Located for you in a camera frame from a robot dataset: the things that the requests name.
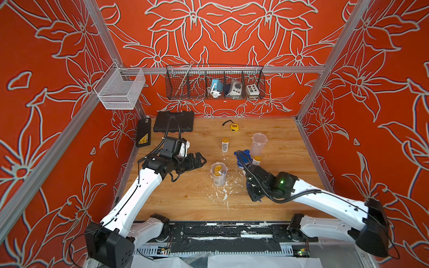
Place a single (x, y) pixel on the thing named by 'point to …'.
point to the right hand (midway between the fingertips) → (246, 192)
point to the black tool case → (185, 120)
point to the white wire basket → (115, 93)
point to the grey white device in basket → (236, 87)
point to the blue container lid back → (243, 158)
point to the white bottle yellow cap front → (218, 168)
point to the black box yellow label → (143, 132)
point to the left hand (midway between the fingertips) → (199, 162)
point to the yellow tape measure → (234, 127)
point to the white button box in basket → (252, 90)
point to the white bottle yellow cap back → (225, 141)
